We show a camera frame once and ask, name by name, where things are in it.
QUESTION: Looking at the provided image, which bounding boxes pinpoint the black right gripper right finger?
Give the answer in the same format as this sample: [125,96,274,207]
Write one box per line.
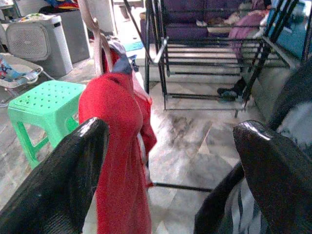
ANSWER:
[233,121,312,234]

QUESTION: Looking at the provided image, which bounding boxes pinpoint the grey baby bouncer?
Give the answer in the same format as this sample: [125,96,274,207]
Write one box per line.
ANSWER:
[0,52,56,108]

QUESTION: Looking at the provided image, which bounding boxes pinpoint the colourful play mat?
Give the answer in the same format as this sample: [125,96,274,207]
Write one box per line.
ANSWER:
[11,12,57,24]

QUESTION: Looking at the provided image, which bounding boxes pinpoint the purple sofa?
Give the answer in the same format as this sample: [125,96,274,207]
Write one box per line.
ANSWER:
[140,0,271,44]

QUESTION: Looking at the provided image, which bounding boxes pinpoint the black shoe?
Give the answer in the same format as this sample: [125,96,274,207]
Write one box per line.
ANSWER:
[216,77,248,102]

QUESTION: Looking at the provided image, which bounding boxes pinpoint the black metal drying rack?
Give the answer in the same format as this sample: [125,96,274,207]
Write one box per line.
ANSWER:
[123,0,312,193]

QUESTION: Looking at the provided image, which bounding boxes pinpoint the pink plastic hanger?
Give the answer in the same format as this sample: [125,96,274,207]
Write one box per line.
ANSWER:
[78,0,115,76]

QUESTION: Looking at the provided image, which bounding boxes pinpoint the red garment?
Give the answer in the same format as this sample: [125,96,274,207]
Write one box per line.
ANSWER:
[78,36,158,234]

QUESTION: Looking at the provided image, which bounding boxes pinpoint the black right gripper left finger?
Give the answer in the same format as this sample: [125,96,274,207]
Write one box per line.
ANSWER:
[0,117,110,234]

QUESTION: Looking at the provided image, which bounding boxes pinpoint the white air purifier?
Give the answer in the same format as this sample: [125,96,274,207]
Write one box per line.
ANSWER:
[5,15,74,78]

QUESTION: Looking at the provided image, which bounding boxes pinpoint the blue floor mat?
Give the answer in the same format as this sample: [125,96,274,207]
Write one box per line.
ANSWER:
[121,40,144,52]

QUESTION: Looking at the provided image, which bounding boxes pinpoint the green plastic stool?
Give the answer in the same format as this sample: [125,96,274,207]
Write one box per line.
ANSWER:
[7,79,86,170]

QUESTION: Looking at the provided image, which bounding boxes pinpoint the purple cloth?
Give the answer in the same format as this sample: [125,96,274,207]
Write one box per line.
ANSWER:
[228,9,268,59]

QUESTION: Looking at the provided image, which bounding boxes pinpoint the dark garment with white print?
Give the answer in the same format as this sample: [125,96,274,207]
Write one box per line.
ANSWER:
[194,59,312,234]

